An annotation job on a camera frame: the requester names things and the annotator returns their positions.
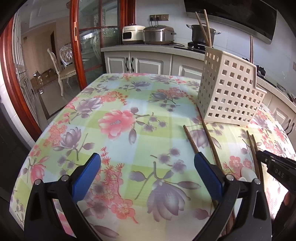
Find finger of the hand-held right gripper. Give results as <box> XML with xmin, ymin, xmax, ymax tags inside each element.
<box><xmin>257</xmin><ymin>150</ymin><xmax>296</xmax><ymax>186</ymax></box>

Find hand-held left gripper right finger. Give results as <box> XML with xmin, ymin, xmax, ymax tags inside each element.
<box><xmin>194</xmin><ymin>153</ymin><xmax>272</xmax><ymax>241</ymax></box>

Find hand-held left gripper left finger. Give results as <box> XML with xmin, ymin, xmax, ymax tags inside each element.
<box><xmin>24</xmin><ymin>152</ymin><xmax>102</xmax><ymax>241</ymax></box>

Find white perforated utensil basket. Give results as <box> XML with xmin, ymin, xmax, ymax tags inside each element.
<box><xmin>196</xmin><ymin>46</ymin><xmax>267</xmax><ymax>127</ymax></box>

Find floral plastic tablecloth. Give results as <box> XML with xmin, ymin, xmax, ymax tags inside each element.
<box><xmin>10</xmin><ymin>72</ymin><xmax>296</xmax><ymax>241</ymax></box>

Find white ornate dining chair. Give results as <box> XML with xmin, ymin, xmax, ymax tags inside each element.
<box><xmin>47</xmin><ymin>48</ymin><xmax>78</xmax><ymax>96</ymax></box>
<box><xmin>59</xmin><ymin>44</ymin><xmax>73</xmax><ymax>67</ymax></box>

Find cardboard boxes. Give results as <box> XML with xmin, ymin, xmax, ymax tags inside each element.
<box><xmin>30</xmin><ymin>68</ymin><xmax>57</xmax><ymax>86</ymax></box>

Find black glass gas hob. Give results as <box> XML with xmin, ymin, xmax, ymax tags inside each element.
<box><xmin>173</xmin><ymin>41</ymin><xmax>266</xmax><ymax>78</ymax></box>

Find red wooden glass sliding door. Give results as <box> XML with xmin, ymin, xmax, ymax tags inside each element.
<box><xmin>0</xmin><ymin>0</ymin><xmax>137</xmax><ymax>142</ymax></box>

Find dark steel stock pot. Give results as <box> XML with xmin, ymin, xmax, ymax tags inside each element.
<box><xmin>186</xmin><ymin>24</ymin><xmax>222</xmax><ymax>44</ymax></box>

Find black range hood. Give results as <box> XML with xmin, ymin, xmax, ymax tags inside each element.
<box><xmin>184</xmin><ymin>0</ymin><xmax>277</xmax><ymax>45</ymax></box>

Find white electric cooker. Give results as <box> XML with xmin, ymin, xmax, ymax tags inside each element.
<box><xmin>122</xmin><ymin>23</ymin><xmax>146</xmax><ymax>45</ymax></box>

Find silver rice cooker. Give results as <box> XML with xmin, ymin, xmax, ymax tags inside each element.
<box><xmin>143</xmin><ymin>25</ymin><xmax>176</xmax><ymax>45</ymax></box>

